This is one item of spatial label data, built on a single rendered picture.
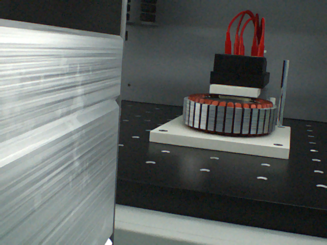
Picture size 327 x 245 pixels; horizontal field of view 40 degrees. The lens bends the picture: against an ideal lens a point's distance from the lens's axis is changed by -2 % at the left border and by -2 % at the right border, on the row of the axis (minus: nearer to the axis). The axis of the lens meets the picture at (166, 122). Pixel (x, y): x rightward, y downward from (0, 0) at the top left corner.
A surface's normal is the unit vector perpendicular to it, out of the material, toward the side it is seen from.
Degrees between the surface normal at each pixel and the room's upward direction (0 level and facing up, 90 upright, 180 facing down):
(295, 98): 90
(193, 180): 0
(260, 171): 0
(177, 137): 90
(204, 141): 90
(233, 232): 0
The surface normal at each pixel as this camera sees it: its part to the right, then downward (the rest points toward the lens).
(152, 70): -0.27, 0.14
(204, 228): 0.07, -0.98
